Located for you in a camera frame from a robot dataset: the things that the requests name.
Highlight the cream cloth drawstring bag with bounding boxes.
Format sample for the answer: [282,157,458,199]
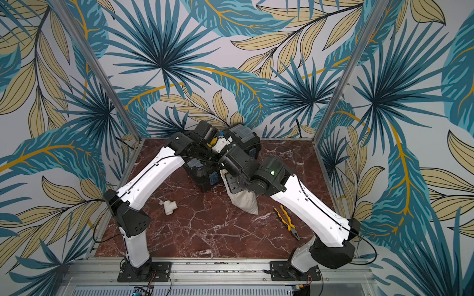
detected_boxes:
[220,170,259,215]

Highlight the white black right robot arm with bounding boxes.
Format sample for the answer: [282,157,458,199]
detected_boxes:
[219,147,360,274]

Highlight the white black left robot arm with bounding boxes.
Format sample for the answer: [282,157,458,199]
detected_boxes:
[104,121,222,277]

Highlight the black plastic toolbox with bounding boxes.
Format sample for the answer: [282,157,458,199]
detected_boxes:
[184,123,261,192]

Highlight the white PVC pipe tee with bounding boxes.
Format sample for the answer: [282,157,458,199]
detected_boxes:
[161,201,178,215]

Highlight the yellow black pliers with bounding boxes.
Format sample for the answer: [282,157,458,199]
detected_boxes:
[274,205,300,241]

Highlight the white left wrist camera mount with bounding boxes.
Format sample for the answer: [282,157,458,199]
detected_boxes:
[212,136,233,154]

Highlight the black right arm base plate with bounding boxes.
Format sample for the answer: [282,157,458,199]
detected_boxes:
[264,260,322,282]

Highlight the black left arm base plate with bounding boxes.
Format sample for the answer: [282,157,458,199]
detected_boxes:
[117,260,172,283]

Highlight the aluminium frame post left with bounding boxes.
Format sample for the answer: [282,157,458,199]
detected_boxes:
[50,0,141,142]

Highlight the aluminium frame post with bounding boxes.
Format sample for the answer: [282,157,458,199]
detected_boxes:
[50,0,141,142]
[312,1,389,146]

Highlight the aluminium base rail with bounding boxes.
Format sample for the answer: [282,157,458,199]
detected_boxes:
[58,258,381,296]

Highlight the aluminium frame post right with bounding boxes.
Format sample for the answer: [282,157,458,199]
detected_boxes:
[312,1,389,146]

